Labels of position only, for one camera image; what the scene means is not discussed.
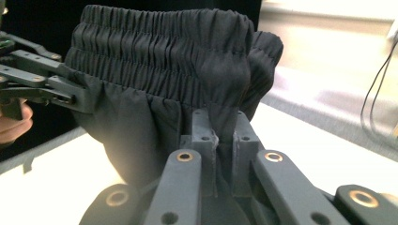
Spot black pants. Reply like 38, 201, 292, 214
64, 4, 284, 225

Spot black wall outlet cable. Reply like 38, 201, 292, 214
360, 31, 398, 148

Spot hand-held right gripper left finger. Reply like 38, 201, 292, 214
181, 108, 219, 198

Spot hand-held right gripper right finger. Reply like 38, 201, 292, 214
232, 111, 264, 198

